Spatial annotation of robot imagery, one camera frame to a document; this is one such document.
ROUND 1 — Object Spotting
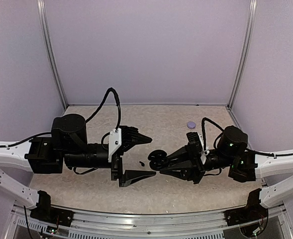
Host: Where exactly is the left aluminium frame post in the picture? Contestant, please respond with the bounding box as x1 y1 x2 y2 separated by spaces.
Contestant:
36 0 69 110

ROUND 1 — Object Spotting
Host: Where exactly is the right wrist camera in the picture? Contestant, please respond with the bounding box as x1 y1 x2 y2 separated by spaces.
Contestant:
187 132 206 164

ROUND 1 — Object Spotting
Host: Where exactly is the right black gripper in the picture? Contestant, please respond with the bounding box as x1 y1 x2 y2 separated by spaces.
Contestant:
158 142 234 185

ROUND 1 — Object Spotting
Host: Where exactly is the right aluminium frame post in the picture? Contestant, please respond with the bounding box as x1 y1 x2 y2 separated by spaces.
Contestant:
227 0 258 111

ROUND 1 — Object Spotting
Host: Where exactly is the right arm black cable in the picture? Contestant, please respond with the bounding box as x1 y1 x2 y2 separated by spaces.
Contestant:
200 117 293 177

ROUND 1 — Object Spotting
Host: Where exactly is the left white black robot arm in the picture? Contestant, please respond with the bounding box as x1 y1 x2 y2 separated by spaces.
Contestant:
0 114 156 222

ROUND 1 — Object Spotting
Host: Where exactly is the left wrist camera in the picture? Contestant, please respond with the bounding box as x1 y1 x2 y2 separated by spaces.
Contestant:
106 125 139 163

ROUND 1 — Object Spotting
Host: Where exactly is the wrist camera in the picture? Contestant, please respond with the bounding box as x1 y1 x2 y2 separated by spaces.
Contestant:
187 132 206 164
106 125 139 163

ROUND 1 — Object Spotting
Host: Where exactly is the purple round charging case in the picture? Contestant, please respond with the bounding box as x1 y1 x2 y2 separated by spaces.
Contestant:
187 121 196 129

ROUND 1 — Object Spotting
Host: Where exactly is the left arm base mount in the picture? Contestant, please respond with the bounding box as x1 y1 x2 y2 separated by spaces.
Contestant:
30 190 74 227

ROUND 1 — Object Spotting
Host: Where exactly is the aluminium frame post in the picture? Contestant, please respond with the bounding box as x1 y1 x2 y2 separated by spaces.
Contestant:
36 0 69 110
227 0 258 111

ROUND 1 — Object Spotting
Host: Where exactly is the black earbud charging case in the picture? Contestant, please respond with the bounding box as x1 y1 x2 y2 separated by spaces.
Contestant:
148 149 169 171

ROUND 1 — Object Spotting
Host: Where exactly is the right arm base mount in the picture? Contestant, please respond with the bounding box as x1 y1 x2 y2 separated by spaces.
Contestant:
224 189 269 226

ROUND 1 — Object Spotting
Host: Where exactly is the front aluminium rail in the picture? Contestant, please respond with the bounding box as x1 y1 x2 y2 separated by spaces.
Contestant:
5 200 293 239

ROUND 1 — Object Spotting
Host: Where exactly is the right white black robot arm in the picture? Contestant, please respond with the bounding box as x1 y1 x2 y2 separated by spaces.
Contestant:
159 125 293 221

